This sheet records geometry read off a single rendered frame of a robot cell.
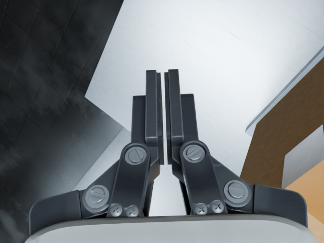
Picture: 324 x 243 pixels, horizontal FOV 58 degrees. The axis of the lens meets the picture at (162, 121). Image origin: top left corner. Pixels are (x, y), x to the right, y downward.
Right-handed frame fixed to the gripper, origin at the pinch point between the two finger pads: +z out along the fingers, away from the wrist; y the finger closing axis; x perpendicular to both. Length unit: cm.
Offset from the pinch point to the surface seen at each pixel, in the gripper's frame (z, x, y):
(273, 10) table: 31.4, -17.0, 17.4
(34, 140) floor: 107, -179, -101
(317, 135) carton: 5.7, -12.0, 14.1
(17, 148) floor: 110, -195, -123
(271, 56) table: 27.7, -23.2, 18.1
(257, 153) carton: 10.5, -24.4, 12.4
